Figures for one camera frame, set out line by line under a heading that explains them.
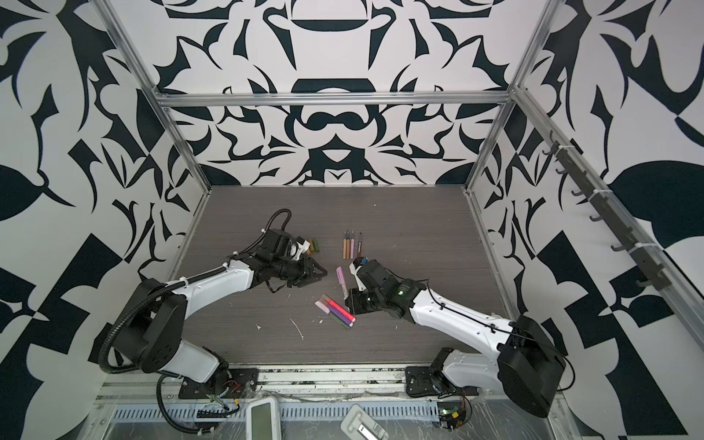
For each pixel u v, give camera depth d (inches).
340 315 33.5
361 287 28.1
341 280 32.6
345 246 40.1
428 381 29.3
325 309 34.2
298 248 29.3
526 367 15.9
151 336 17.0
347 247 40.1
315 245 39.9
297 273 29.9
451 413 28.1
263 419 26.3
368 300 26.6
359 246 40.0
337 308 34.3
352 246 40.0
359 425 26.4
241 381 29.3
